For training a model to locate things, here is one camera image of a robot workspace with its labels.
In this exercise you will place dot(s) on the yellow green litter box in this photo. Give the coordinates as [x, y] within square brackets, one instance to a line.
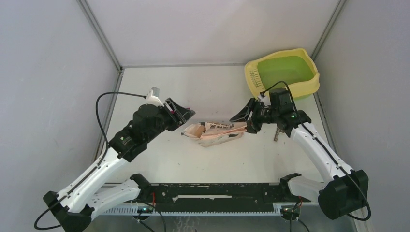
[295, 67]

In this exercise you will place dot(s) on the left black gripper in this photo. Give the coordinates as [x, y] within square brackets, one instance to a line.
[181, 116]

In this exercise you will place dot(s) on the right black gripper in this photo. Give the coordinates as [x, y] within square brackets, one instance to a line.
[253, 126]

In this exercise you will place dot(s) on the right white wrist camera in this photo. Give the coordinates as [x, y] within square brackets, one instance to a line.
[264, 100]

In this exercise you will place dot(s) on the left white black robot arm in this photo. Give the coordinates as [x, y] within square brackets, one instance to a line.
[75, 206]

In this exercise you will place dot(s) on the white slotted cable duct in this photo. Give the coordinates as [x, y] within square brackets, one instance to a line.
[145, 210]

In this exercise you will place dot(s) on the pink cat litter bag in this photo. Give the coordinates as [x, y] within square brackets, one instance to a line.
[208, 134]

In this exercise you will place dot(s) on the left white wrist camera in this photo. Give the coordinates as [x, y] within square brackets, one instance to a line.
[153, 96]

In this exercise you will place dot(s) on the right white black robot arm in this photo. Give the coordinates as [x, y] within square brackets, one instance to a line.
[343, 190]

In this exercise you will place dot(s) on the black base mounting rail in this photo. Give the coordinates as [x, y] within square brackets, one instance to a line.
[216, 195]

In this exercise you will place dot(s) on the black sealing clip strip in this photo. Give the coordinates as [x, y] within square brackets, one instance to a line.
[277, 134]

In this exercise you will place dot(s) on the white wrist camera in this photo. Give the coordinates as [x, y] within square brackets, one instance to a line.
[153, 96]
[264, 100]

